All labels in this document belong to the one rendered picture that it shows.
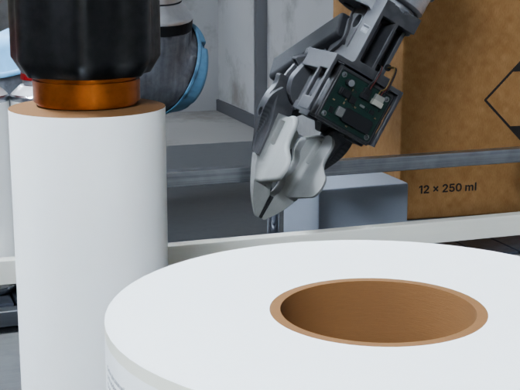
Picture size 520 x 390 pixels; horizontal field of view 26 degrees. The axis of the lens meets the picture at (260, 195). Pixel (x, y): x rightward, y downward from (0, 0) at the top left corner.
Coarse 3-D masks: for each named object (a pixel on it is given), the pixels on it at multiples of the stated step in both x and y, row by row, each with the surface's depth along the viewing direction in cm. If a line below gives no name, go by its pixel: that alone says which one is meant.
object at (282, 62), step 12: (324, 24) 99; (336, 24) 97; (312, 36) 100; (324, 36) 98; (336, 36) 97; (300, 48) 101; (324, 48) 99; (276, 60) 105; (288, 60) 103; (276, 72) 104
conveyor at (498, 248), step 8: (472, 240) 108; (480, 240) 108; (488, 240) 108; (496, 240) 108; (504, 240) 108; (512, 240) 108; (480, 248) 105; (488, 248) 105; (496, 248) 105; (504, 248) 105; (512, 248) 105; (0, 296) 91; (8, 296) 91; (16, 296) 91; (0, 304) 89; (8, 304) 89; (16, 304) 89
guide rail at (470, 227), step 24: (480, 216) 103; (504, 216) 103; (216, 240) 94; (240, 240) 95; (264, 240) 95; (288, 240) 96; (312, 240) 97; (336, 240) 98; (384, 240) 99; (408, 240) 100; (432, 240) 101; (456, 240) 102; (0, 264) 88; (168, 264) 93
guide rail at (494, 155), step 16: (352, 160) 104; (368, 160) 105; (384, 160) 106; (400, 160) 106; (416, 160) 107; (432, 160) 107; (448, 160) 108; (464, 160) 108; (480, 160) 109; (496, 160) 110; (512, 160) 110; (176, 176) 99; (192, 176) 100; (208, 176) 100; (224, 176) 101; (240, 176) 101
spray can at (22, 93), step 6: (24, 78) 89; (30, 78) 88; (24, 84) 89; (30, 84) 89; (18, 90) 89; (24, 90) 88; (30, 90) 88; (12, 96) 89; (18, 96) 88; (24, 96) 88; (30, 96) 88; (12, 102) 89; (18, 102) 88
